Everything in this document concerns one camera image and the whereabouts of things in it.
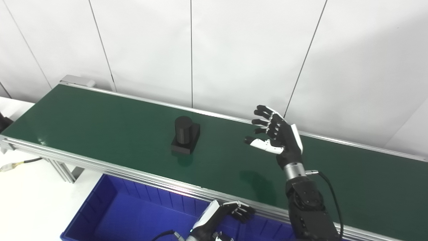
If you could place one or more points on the black cylinder block part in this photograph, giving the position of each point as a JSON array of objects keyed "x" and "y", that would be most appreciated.
[{"x": 185, "y": 137}]

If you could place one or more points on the black device at table edge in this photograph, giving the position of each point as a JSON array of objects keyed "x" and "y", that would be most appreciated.
[{"x": 4, "y": 123}]

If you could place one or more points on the green conveyor belt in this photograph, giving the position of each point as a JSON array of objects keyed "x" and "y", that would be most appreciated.
[{"x": 100, "y": 127}]

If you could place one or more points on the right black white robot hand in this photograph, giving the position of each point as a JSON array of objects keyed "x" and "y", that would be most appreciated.
[{"x": 287, "y": 140}]

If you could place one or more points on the aluminium conveyor leg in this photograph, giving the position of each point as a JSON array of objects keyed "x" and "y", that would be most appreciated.
[{"x": 63, "y": 170}]

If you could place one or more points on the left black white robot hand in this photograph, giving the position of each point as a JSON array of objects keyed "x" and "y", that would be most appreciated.
[{"x": 214, "y": 217}]

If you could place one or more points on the grey conveyor end housing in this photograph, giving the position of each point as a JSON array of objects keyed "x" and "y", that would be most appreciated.
[{"x": 77, "y": 81}]

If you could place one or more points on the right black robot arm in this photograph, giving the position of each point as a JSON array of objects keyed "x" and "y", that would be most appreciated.
[{"x": 306, "y": 207}]

